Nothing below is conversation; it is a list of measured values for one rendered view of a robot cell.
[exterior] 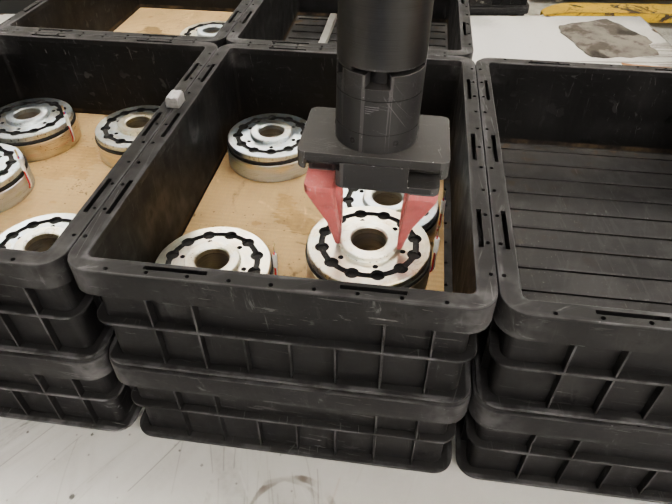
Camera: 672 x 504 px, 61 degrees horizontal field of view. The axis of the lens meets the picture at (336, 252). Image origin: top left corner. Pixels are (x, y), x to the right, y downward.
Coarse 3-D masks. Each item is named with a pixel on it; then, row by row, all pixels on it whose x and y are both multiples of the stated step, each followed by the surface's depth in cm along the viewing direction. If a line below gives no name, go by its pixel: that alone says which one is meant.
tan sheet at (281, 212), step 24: (216, 192) 63; (240, 192) 63; (264, 192) 63; (288, 192) 63; (192, 216) 60; (216, 216) 60; (240, 216) 60; (264, 216) 60; (288, 216) 60; (312, 216) 60; (264, 240) 57; (288, 240) 57; (288, 264) 54; (432, 288) 52
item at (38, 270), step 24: (168, 48) 69; (192, 48) 68; (216, 48) 67; (192, 72) 63; (144, 144) 51; (120, 168) 48; (96, 192) 46; (72, 240) 41; (0, 264) 40; (24, 264) 39; (48, 264) 40; (48, 288) 41
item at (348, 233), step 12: (348, 228) 47; (360, 228) 47; (372, 228) 47; (384, 228) 47; (348, 240) 46; (396, 240) 46; (348, 252) 45; (360, 252) 45; (372, 252) 45; (384, 252) 45
